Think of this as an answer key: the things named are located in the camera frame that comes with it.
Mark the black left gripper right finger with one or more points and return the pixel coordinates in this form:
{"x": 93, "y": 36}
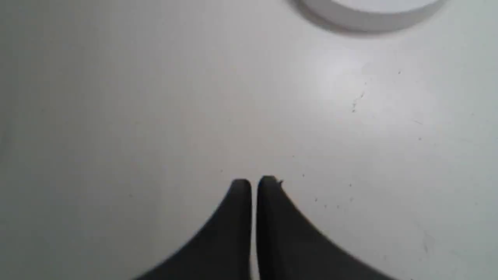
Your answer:
{"x": 289, "y": 247}

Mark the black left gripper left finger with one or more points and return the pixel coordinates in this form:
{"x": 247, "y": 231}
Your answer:
{"x": 221, "y": 249}

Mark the white desk lamp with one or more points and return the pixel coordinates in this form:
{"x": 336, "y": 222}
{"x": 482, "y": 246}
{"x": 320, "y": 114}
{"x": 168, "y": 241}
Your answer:
{"x": 366, "y": 17}

